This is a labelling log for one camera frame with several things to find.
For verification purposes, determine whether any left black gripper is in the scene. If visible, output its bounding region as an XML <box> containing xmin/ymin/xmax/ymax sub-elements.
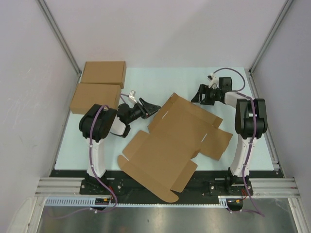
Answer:
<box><xmin>126</xmin><ymin>98</ymin><xmax>160</xmax><ymax>124</ymax></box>

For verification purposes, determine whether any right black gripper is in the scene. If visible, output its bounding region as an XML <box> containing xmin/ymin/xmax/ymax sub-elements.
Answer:
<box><xmin>191</xmin><ymin>84</ymin><xmax>221</xmax><ymax>106</ymax></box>

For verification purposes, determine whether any cardboard box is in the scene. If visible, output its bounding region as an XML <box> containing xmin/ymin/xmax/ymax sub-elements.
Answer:
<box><xmin>81</xmin><ymin>61</ymin><xmax>127</xmax><ymax>89</ymax></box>
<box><xmin>118</xmin><ymin>93</ymin><xmax>233</xmax><ymax>203</ymax></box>
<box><xmin>70</xmin><ymin>83</ymin><xmax>121</xmax><ymax>115</ymax></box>

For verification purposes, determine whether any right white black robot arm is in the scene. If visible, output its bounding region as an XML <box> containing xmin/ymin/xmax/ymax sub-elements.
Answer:
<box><xmin>191</xmin><ymin>74</ymin><xmax>268</xmax><ymax>195</ymax></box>

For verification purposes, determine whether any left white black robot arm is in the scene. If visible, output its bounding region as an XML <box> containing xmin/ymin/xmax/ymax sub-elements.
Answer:
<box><xmin>79</xmin><ymin>98</ymin><xmax>161</xmax><ymax>194</ymax></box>

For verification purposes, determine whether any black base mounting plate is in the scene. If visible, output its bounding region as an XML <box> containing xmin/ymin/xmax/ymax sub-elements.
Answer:
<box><xmin>50</xmin><ymin>169</ymin><xmax>283</xmax><ymax>196</ymax></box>

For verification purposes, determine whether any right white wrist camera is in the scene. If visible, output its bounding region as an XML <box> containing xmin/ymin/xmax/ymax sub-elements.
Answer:
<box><xmin>207</xmin><ymin>73</ymin><xmax>219</xmax><ymax>89</ymax></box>

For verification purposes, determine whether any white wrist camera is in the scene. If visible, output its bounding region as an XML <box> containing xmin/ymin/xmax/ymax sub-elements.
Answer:
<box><xmin>128</xmin><ymin>90</ymin><xmax>137</xmax><ymax>104</ymax></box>
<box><xmin>207</xmin><ymin>73</ymin><xmax>219</xmax><ymax>89</ymax></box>

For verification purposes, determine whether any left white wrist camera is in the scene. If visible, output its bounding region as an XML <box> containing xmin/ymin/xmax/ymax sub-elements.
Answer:
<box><xmin>128</xmin><ymin>90</ymin><xmax>137</xmax><ymax>104</ymax></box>

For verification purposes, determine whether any right aluminium frame post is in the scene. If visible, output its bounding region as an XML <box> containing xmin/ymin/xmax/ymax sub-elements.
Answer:
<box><xmin>250</xmin><ymin>0</ymin><xmax>294</xmax><ymax>73</ymax></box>

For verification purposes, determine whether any aluminium frame post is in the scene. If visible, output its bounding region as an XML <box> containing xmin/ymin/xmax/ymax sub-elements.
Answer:
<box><xmin>36</xmin><ymin>0</ymin><xmax>82</xmax><ymax>76</ymax></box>
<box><xmin>250</xmin><ymin>0</ymin><xmax>294</xmax><ymax>73</ymax></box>

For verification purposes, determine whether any white slotted cable duct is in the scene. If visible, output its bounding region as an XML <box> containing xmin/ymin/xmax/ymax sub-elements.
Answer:
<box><xmin>45</xmin><ymin>196</ymin><xmax>244</xmax><ymax>208</ymax></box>

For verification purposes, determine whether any aluminium front rail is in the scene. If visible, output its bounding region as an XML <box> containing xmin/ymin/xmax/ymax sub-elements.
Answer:
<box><xmin>35</xmin><ymin>178</ymin><xmax>300</xmax><ymax>198</ymax></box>

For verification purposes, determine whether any left aluminium frame post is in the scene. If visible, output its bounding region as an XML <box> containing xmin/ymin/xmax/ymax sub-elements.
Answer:
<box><xmin>36</xmin><ymin>0</ymin><xmax>82</xmax><ymax>76</ymax></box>

